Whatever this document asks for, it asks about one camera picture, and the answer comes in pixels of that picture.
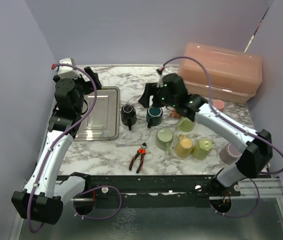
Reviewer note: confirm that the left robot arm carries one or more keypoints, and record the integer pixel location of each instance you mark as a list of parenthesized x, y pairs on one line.
[(41, 199)]

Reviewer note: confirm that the sage green mug upright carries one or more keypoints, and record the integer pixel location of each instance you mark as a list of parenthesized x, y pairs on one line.
[(164, 139)]

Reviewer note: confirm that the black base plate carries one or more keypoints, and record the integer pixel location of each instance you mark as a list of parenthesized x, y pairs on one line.
[(152, 191)]

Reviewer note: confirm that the pink plastic storage box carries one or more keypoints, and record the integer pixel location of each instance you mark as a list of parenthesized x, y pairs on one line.
[(235, 76)]

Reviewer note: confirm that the light green mug lying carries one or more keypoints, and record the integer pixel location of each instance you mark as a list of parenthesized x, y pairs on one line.
[(185, 125)]

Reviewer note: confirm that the mauve purple mug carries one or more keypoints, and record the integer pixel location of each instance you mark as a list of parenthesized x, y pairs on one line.
[(229, 154)]

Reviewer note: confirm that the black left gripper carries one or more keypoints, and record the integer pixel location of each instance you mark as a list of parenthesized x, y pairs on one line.
[(88, 88)]

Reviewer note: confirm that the steel tray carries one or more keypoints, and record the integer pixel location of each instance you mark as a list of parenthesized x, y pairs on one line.
[(103, 121)]

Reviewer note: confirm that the lime green faceted mug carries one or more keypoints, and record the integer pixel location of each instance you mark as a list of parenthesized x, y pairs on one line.
[(202, 148)]

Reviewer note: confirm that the black mug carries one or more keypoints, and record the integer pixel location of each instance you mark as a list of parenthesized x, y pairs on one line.
[(128, 116)]

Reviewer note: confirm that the pink and blue mug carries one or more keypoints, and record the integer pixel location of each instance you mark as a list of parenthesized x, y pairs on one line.
[(219, 105)]

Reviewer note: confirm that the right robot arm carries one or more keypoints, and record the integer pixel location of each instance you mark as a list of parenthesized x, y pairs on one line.
[(254, 146)]

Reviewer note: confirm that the pink terracotta mug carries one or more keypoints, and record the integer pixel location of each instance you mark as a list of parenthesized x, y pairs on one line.
[(175, 115)]

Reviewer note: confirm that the clear handle screwdriver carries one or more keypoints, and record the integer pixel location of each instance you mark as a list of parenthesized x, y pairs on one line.
[(128, 145)]

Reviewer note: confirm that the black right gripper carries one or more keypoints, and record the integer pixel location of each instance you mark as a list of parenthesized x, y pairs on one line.
[(150, 90)]

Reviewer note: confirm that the aluminium rail frame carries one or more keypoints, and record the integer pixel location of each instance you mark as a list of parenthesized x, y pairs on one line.
[(269, 188)]

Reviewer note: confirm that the dark teal mug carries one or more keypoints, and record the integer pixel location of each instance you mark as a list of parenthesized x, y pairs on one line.
[(154, 116)]

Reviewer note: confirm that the yellow mug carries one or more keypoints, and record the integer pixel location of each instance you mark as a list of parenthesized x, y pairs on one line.
[(184, 146)]

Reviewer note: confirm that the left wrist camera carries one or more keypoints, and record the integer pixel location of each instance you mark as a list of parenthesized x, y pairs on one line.
[(65, 72)]

